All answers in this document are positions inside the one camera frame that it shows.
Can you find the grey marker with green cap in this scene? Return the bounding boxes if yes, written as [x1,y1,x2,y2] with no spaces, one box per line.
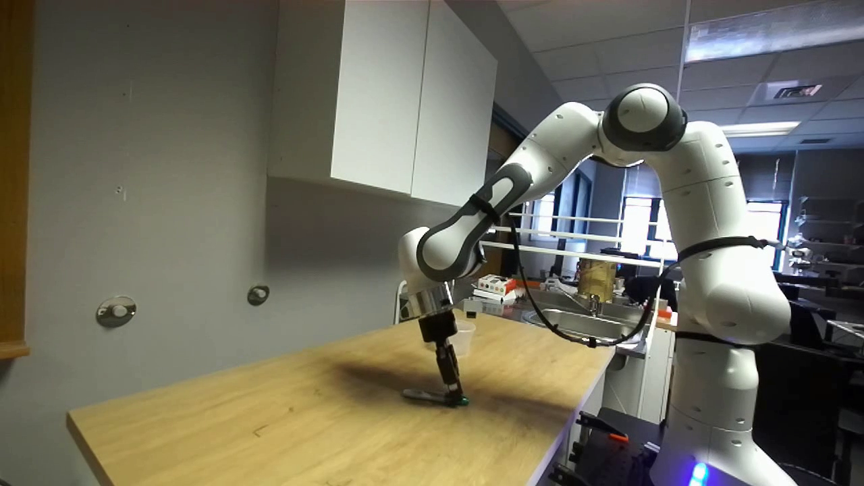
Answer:
[402,388,470,408]

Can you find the clear plastic bowl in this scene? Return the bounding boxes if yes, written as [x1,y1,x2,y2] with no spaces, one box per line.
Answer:
[425,320,477,359]

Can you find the stack of small boxes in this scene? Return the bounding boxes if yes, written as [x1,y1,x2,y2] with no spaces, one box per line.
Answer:
[471,273,522,306]

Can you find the steel sink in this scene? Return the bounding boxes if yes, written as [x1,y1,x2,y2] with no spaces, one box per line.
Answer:
[521,307,650,346]

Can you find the amber plastic container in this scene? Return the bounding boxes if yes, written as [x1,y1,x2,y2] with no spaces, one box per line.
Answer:
[578,256,619,304]

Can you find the white base cabinet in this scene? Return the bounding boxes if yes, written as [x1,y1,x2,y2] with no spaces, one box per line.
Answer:
[599,328,677,425]

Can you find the white cabinet door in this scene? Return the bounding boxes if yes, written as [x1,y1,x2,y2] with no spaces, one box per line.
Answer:
[330,0,431,196]
[411,0,499,208]

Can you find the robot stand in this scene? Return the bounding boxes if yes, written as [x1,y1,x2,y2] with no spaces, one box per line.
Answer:
[548,405,864,486]

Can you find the window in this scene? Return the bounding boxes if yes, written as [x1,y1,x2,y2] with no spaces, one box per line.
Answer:
[620,196,678,263]
[745,200,789,272]

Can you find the bench with lab equipment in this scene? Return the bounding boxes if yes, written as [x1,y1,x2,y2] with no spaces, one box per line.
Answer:
[773,194,864,352]

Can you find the ceiling light panel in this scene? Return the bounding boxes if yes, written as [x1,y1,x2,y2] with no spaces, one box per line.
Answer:
[683,0,864,64]

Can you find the white rail rack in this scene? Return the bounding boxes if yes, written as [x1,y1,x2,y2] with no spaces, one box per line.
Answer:
[481,212,678,269]

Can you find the white wall cabinet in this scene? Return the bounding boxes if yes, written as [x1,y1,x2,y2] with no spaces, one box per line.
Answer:
[268,0,499,208]

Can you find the wooden frame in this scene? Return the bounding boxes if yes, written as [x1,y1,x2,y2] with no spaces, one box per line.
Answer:
[0,0,32,360]

